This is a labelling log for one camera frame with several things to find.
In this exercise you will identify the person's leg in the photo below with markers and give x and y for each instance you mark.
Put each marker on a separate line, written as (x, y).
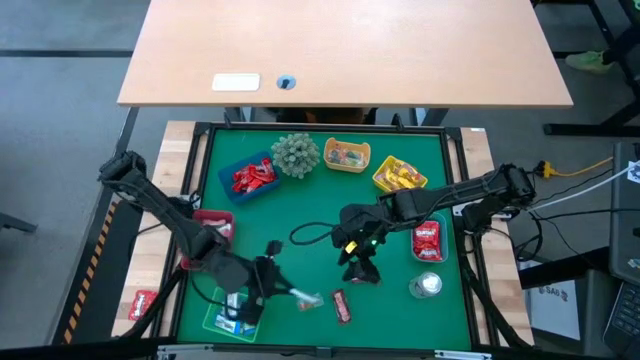
(622, 47)

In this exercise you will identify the green artificial potted plant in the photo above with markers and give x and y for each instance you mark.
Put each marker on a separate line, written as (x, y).
(296, 156)

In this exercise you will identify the black furniture leg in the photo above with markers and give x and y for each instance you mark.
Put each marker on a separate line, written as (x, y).
(17, 223)

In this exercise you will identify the dark blue plastic bin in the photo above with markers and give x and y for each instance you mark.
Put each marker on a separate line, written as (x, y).
(227, 175)

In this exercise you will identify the white rectangular desk plate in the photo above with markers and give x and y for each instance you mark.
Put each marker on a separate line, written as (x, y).
(236, 82)

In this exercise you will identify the light wood desk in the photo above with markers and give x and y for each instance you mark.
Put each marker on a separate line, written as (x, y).
(350, 50)

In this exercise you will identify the black hazard-striped floor base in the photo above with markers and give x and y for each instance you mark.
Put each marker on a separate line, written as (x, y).
(95, 280)

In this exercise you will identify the orange plastic bin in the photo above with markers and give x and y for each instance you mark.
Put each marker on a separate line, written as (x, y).
(327, 162)

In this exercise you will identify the black keyboard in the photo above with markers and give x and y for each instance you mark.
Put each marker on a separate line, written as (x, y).
(625, 315)

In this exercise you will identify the yellow Sour Patch Kids pack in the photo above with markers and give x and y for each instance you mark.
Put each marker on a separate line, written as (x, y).
(395, 181)
(416, 180)
(385, 175)
(407, 170)

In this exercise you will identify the grey equipment cabinet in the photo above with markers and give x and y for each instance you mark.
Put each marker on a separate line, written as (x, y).
(625, 225)

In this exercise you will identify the red Skittles candy pack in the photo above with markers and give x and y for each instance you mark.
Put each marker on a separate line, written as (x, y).
(142, 304)
(427, 235)
(430, 254)

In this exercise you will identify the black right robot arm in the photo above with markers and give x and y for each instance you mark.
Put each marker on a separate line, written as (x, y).
(450, 192)

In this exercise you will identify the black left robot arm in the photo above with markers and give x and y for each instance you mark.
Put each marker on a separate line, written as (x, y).
(165, 212)

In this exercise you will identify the yellow plastic mesh basket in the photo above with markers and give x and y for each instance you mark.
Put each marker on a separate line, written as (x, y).
(380, 185)

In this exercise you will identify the clear gummy candy pack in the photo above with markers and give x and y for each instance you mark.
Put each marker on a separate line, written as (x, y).
(311, 301)
(361, 156)
(350, 159)
(336, 152)

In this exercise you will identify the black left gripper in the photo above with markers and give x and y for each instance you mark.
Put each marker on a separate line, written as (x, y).
(262, 280)

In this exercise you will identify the green plastic mesh basket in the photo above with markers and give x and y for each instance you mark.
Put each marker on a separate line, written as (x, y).
(212, 320)

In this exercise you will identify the red plastic bin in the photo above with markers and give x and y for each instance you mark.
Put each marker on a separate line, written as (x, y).
(200, 216)

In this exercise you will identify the white PayDay candy bar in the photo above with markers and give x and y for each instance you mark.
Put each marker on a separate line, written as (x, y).
(216, 222)
(226, 231)

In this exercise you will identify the red KitKat candy bar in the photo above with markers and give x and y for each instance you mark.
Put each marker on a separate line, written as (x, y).
(254, 175)
(268, 169)
(236, 188)
(250, 186)
(240, 176)

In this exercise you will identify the black desk leg frame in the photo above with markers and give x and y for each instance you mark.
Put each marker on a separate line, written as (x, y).
(620, 110)

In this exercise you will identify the teal plastic bin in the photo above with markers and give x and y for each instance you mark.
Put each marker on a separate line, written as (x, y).
(445, 240)

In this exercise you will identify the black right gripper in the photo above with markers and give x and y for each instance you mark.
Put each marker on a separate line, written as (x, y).
(360, 227)

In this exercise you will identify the silver metal can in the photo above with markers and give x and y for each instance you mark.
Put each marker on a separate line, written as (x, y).
(427, 286)

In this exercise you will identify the person's foot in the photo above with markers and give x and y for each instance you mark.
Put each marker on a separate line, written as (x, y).
(589, 61)

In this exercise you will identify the white blue Hershey's bar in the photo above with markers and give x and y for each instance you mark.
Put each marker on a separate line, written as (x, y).
(232, 301)
(227, 325)
(249, 328)

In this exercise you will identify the black metal table frame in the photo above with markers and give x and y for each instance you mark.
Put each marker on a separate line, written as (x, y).
(325, 126)

